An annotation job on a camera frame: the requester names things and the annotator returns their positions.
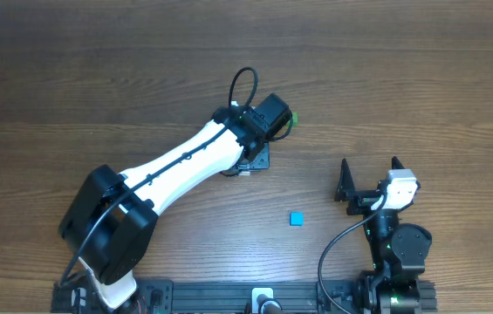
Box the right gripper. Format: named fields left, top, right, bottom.
left=334, top=155, right=406, bottom=216

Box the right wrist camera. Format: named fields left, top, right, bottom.
left=371, top=168, right=421, bottom=212

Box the mounting rail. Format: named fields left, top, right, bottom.
left=51, top=278, right=439, bottom=314

